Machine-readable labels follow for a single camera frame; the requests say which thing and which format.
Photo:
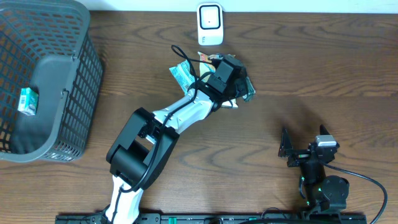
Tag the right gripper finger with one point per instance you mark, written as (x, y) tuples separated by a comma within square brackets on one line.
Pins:
[(323, 130), (286, 147)]

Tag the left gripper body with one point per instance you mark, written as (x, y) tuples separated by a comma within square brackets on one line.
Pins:
[(241, 86)]

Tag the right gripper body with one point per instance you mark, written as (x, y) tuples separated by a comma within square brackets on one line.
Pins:
[(298, 156)]

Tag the yellow snack bag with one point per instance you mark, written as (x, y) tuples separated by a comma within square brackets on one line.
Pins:
[(206, 69)]

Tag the dark green Zam-Buk box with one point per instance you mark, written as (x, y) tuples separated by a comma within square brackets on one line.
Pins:
[(250, 91)]

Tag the light green wipes packet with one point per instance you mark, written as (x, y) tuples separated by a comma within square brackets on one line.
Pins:
[(182, 75)]

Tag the teal tissue pack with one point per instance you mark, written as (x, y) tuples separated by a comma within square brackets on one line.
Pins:
[(28, 102)]

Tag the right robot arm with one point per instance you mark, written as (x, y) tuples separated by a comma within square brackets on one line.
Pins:
[(324, 194)]

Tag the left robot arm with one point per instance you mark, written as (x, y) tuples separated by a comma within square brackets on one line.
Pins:
[(143, 147)]

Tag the white barcode scanner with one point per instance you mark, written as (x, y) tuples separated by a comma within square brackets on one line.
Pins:
[(210, 24)]

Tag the grey plastic shopping basket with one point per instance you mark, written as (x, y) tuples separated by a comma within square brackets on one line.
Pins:
[(46, 46)]

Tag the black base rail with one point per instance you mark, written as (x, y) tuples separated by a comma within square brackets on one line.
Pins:
[(156, 218)]

